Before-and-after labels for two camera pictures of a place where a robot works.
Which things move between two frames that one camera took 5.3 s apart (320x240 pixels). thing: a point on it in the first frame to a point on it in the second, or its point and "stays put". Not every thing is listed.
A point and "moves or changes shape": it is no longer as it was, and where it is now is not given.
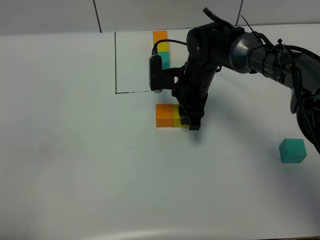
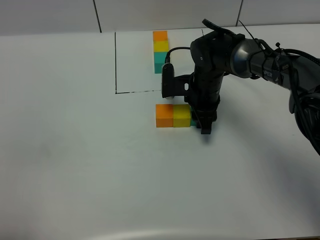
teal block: x=292 y=150 moves or changes shape
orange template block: x=160 y=35 stays put
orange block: x=164 y=115 stays put
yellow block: x=176 y=119 stays put
